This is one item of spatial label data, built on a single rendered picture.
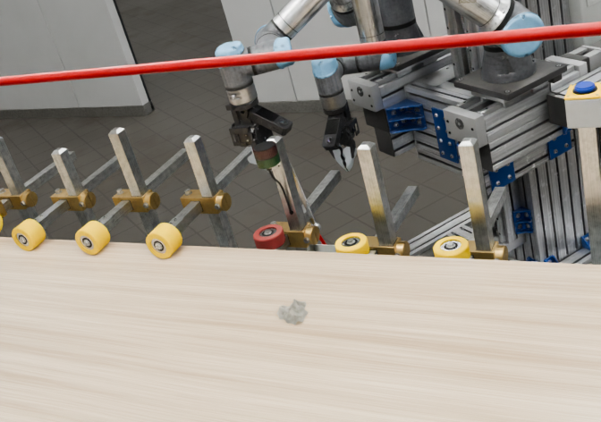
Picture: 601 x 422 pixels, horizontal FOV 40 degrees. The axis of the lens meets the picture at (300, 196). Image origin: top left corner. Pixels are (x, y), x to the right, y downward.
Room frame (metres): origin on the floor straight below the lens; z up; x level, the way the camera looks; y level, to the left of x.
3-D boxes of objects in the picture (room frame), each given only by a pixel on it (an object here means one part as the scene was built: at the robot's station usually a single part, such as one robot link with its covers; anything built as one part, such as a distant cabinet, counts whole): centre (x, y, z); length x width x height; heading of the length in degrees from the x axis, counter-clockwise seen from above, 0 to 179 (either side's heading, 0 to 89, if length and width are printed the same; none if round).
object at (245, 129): (2.04, 0.08, 1.14); 0.09 x 0.08 x 0.12; 56
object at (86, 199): (2.34, 0.67, 0.95); 0.14 x 0.06 x 0.05; 57
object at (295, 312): (1.48, 0.09, 0.91); 0.09 x 0.07 x 0.02; 1
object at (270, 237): (1.86, 0.11, 0.85); 0.08 x 0.08 x 0.11
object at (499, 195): (1.73, -0.40, 0.80); 0.44 x 0.03 x 0.04; 147
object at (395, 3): (2.60, -0.45, 1.20); 0.13 x 0.12 x 0.14; 65
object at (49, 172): (2.58, 0.83, 0.95); 0.37 x 0.03 x 0.03; 147
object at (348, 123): (2.29, -0.18, 0.97); 0.09 x 0.08 x 0.12; 146
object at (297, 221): (1.91, 0.03, 0.90); 0.04 x 0.04 x 0.48; 57
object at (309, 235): (1.92, 0.05, 0.85); 0.14 x 0.06 x 0.05; 57
